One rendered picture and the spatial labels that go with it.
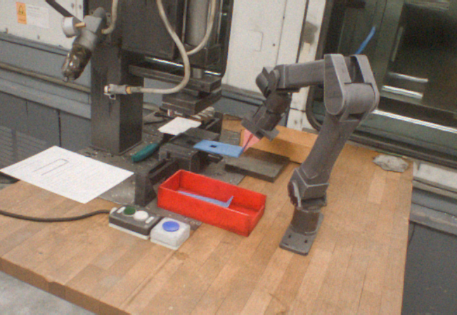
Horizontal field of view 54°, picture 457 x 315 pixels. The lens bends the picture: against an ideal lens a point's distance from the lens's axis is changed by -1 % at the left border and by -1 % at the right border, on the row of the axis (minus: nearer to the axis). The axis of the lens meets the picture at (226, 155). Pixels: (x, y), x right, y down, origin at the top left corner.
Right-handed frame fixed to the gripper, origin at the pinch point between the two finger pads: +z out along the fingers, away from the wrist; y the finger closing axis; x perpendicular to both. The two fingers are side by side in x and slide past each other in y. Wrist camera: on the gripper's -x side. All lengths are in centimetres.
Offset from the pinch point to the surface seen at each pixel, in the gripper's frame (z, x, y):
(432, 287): 28, -57, -89
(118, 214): 14.9, 36.4, 11.3
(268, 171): 6.0, -8.8, -9.0
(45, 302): 127, -6, 33
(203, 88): -8.1, 2.7, 18.4
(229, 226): 6.5, 24.3, -10.5
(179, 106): -2.6, 9.1, 19.7
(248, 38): -6, -64, 31
